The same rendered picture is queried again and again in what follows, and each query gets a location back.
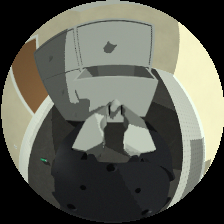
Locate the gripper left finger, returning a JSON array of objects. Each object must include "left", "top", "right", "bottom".
[{"left": 51, "top": 104, "right": 110, "bottom": 177}]

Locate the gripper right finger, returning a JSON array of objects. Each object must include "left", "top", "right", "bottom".
[{"left": 121, "top": 105, "right": 175, "bottom": 182}]

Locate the grey chest of drawers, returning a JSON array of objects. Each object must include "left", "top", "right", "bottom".
[{"left": 33, "top": 18, "right": 155, "bottom": 120}]

